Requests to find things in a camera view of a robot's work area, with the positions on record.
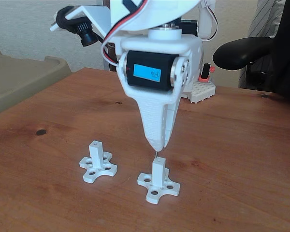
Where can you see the small metal screw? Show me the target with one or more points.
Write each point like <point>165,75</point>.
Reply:
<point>157,154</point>

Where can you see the black orange table clamp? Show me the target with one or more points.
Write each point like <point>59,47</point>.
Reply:
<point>205,72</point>

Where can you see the black office chair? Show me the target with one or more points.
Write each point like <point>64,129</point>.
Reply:
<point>236,53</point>

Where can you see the beige plastic tub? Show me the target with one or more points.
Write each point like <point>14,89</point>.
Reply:
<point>14,79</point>

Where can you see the white post stand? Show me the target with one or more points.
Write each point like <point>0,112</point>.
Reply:
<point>96,154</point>
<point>158,171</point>

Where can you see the black camera on white bracket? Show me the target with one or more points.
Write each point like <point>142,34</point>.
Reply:
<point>87,36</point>

